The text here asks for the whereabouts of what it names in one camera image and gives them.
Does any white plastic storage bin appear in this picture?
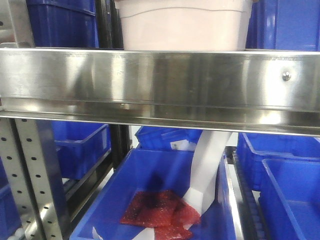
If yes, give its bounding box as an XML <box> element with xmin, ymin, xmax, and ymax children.
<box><xmin>114</xmin><ymin>0</ymin><xmax>253</xmax><ymax>52</ymax></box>

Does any blue bin centre rear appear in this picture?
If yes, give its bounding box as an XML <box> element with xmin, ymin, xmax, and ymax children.
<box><xmin>135</xmin><ymin>126</ymin><xmax>202</xmax><ymax>152</ymax></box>

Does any blue bin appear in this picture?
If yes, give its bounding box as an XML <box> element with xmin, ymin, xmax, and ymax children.
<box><xmin>0</xmin><ymin>161</ymin><xmax>21</xmax><ymax>240</ymax></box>
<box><xmin>26</xmin><ymin>0</ymin><xmax>99</xmax><ymax>48</ymax></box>
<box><xmin>236</xmin><ymin>133</ymin><xmax>320</xmax><ymax>191</ymax></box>
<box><xmin>259</xmin><ymin>159</ymin><xmax>320</xmax><ymax>240</ymax></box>
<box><xmin>51</xmin><ymin>121</ymin><xmax>111</xmax><ymax>180</ymax></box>
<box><xmin>70</xmin><ymin>149</ymin><xmax>236</xmax><ymax>240</ymax></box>
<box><xmin>135</xmin><ymin>126</ymin><xmax>202</xmax><ymax>152</ymax></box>
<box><xmin>246</xmin><ymin>0</ymin><xmax>320</xmax><ymax>52</ymax></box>

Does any blue bin centre front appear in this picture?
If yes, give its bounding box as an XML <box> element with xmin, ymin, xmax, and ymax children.
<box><xmin>70</xmin><ymin>149</ymin><xmax>236</xmax><ymax>240</ymax></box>

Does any blue bin lower left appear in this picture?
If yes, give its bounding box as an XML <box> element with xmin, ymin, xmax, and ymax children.
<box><xmin>51</xmin><ymin>121</ymin><xmax>111</xmax><ymax>180</ymax></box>

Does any blue bin right rear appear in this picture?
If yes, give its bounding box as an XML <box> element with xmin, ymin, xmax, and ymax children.
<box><xmin>236</xmin><ymin>133</ymin><xmax>320</xmax><ymax>191</ymax></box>

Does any stainless steel shelf beam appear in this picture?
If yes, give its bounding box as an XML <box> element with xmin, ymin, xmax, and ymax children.
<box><xmin>0</xmin><ymin>48</ymin><xmax>320</xmax><ymax>136</ymax></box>

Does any perforated steel shelf upright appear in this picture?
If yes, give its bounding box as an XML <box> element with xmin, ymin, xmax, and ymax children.
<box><xmin>0</xmin><ymin>0</ymin><xmax>71</xmax><ymax>240</ymax></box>

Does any blue bin upper left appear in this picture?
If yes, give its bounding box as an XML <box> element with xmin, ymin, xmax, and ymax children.
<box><xmin>26</xmin><ymin>0</ymin><xmax>99</xmax><ymax>48</ymax></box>

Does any blue bin right front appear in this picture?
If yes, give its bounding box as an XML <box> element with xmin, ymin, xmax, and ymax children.
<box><xmin>259</xmin><ymin>159</ymin><xmax>320</xmax><ymax>240</ymax></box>

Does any blue bin upper right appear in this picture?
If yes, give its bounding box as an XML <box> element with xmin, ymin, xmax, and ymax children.
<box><xmin>246</xmin><ymin>0</ymin><xmax>320</xmax><ymax>52</ymax></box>

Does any blue bin far left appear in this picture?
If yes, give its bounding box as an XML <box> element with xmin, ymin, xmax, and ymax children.
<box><xmin>0</xmin><ymin>161</ymin><xmax>21</xmax><ymax>240</ymax></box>

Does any white curved paper strip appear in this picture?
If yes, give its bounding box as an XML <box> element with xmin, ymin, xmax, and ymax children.
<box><xmin>183</xmin><ymin>130</ymin><xmax>232</xmax><ymax>215</ymax></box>

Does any black roller rail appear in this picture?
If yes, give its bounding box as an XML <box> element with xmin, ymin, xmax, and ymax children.
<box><xmin>232</xmin><ymin>149</ymin><xmax>268</xmax><ymax>240</ymax></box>

